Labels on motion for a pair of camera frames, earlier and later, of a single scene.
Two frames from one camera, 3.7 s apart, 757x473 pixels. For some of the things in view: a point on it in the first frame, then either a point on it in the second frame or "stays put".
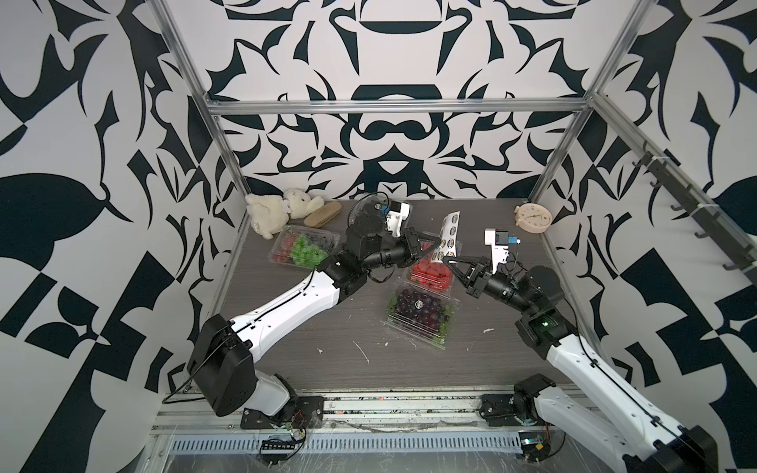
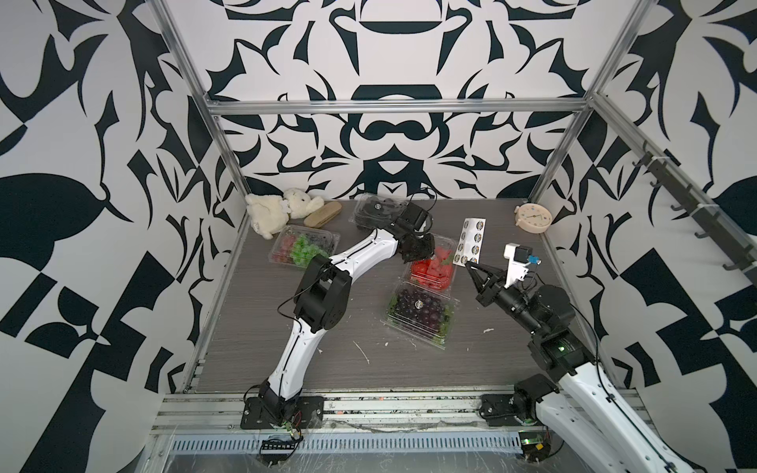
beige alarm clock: x=532 y=218 stays put
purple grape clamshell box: x=423 y=314 stays put
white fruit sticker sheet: x=448 y=236 to x=470 y=240
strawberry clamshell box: x=435 y=277 stays put
